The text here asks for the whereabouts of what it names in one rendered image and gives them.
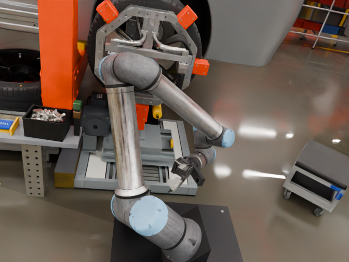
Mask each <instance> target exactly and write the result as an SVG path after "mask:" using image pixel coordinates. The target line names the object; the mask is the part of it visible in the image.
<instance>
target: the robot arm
mask: <svg viewBox="0 0 349 262"><path fill-rule="evenodd" d="M99 75H100V77H101V78H102V79H103V81H104V82H105V89H106V93H107V98H108V105H109V114H110V122H111V130H112V138H113V146H114V154H115V162H116V170H117V179H118V187H117V188H116V189H115V194H114V196H113V198H112V200H111V210H112V213H113V215H114V216H115V217H116V218H117V219H118V220H119V221H120V222H122V223H124V224H125V225H126V226H128V227H130V228H131V229H133V230H134V231H135V232H137V233H138V234H140V235H142V236H143V237H145V238H146V239H148V240H149V241H151V242H153V243H154V244H156V245H157V246H159V247H160V248H161V249H162V251H163V252H164V254H165V256H166V257H167V258H168V259H169V260H171V261H172V262H185V261H187V260H189V259H190V258H192V257H193V256H194V255H195V253H196V252H197V250H198V248H199V246H200V243H201V240H202V232H201V229H200V227H199V225H198V224H197V223H196V222H195V221H194V220H192V219H190V218H185V217H181V216H180V215H179V214H177V213H176V212H175V211H174V210H172V209H171V208H170V207H169V206H168V205H166V204H165V203H164V202H163V201H162V200H161V199H159V198H157V197H155V196H151V195H150V191H149V186H148V185H147V184H146V183H145V182H144V179H143V170H142V161H141V151H140V142H139V132H138V123H137V113H136V104H135V95H134V89H133V88H134V86H135V87H137V88H139V89H140V90H141V91H149V92H150V93H151V94H153V95H154V96H155V97H156V98H158V99H159V100H160V101H162V102H163V103H164V104H165V105H167V106H168V107H169V108H170V109H172V110H173V111H174V112H175V113H177V114H178V115H180V116H181V117H182V118H183V119H185V120H186V121H187V122H189V123H190V124H191V125H192V126H193V135H194V145H195V152H194V153H193V154H191V155H189V156H185V157H184V158H182V157H179V158H178V159H176V160H175V161H174V164H173V167H172V170H171V171H170V172H172V173H173V174H177V175H178V176H180V177H181V179H180V178H179V177H176V178H175V179H174V180H171V179H168V180H167V184H168V185H169V187H170V188H171V189H170V190H169V191H168V193H171V192H173V191H175V190H176V189H177V188H179V187H180V186H181V185H182V184H183V183H184V181H185V180H186V179H187V178H188V177H189V176H190V175H191V176H192V177H193V179H194V181H195V182H196V184H197V185H198V186H199V187H200V186H203V184H204V181H205V177H204V176H203V175H202V173H201V172H200V170H201V169H203V168H204V167H205V166H207V165H208V164H210V163H211V162H212V161H213V160H214V159H215V157H216V151H215V149H214V148H213V147H212V145H213V146H219V147H223V148H229V147H231V146H232V145H233V143H234V140H235V133H234V131H233V130H232V129H230V128H228V129H227V128H225V127H224V126H223V125H221V124H220V123H218V122H217V121H216V120H215V119H214V118H213V117H211V116H210V115H209V114H208V113H207V112H206V111H204V110H203V109H202V108H201V107H200V106H199V105H198V104H196V103H195V102H194V101H193V100H192V99H191V98H190V97H188V96H187V95H186V94H185V93H184V92H183V91H181V90H180V89H179V88H178V87H177V86H176V85H175V84H173V83H172V82H171V81H170V80H169V79H167V78H166V77H165V76H164V75H163V74H162V69H161V67H160V66H159V65H157V64H156V63H155V62H154V61H152V60H151V59H149V58H147V57H145V56H143V55H140V54H137V53H133V52H129V51H126V52H123V53H118V54H110V55H108V56H106V57H104V58H103V59H102V60H101V62H100V64H99Z"/></svg>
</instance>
